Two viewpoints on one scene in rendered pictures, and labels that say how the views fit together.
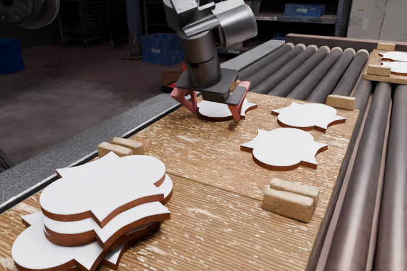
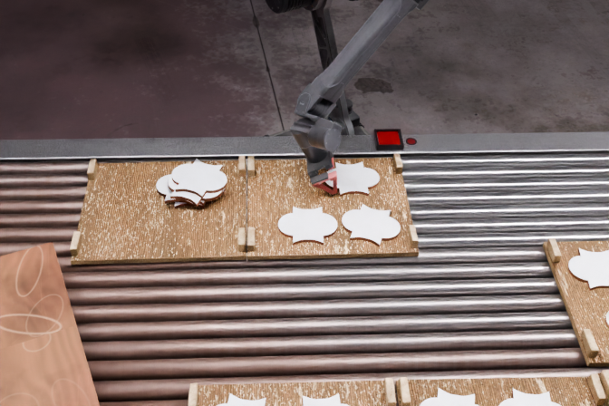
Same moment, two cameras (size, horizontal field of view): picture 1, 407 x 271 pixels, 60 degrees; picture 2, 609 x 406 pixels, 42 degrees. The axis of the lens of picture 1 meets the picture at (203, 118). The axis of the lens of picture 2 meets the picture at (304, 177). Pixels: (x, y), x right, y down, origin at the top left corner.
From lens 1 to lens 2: 1.70 m
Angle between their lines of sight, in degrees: 52
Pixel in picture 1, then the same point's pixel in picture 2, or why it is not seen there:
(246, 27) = (319, 144)
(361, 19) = not seen: outside the picture
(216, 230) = (214, 225)
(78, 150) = (252, 148)
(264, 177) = (268, 227)
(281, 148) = (301, 224)
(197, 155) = (273, 194)
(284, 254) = (212, 248)
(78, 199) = (182, 177)
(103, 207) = (182, 186)
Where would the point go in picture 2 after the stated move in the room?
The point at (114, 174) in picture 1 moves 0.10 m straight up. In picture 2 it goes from (204, 176) to (201, 145)
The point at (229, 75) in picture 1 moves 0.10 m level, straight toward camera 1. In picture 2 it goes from (323, 162) to (287, 174)
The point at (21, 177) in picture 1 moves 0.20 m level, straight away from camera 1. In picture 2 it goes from (214, 146) to (251, 109)
